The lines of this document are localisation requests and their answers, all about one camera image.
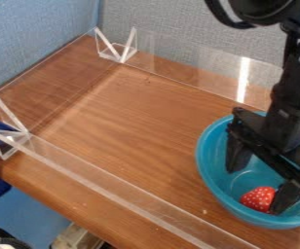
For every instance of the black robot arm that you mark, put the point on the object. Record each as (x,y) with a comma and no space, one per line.
(271,136)

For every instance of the red strawberry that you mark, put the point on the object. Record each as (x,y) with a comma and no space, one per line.
(259,199)

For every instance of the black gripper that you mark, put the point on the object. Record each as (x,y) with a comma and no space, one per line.
(250,141)

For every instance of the clear acrylic barrier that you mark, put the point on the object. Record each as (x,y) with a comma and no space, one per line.
(108,117)

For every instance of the blue plastic bowl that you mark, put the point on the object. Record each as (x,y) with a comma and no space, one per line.
(228,186)

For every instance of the beige object under table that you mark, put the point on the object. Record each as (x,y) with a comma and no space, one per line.
(77,238)

